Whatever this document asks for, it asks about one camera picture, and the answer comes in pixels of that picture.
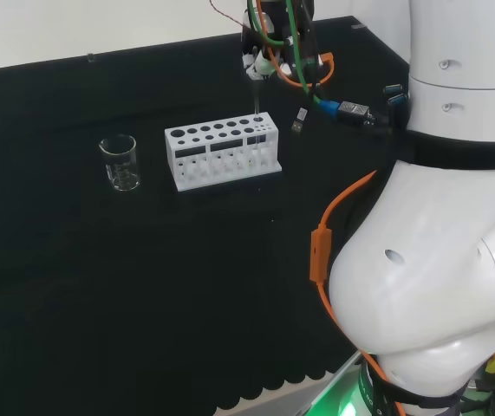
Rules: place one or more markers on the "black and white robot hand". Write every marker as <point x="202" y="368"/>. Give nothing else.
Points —
<point x="279" y="26"/>

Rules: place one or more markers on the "USB hub with blue ports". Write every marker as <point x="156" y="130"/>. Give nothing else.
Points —
<point x="396" y="96"/>

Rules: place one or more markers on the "black bench cloth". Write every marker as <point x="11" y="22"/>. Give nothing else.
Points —
<point x="143" y="281"/>

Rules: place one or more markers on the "clear glass rod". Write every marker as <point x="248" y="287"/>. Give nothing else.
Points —
<point x="257" y="102"/>

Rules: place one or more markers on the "clear acrylic cloth clip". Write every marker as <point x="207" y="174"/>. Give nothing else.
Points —
<point x="358" y="26"/>
<point x="91" y="57"/>

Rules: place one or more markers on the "grey metal base plate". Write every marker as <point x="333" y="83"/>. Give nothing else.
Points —
<point x="299" y="390"/>

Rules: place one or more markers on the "clear glass beaker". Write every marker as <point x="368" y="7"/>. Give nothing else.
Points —
<point x="121" y="173"/>

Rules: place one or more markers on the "white test tube rack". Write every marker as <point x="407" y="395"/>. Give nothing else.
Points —
<point x="186" y="145"/>

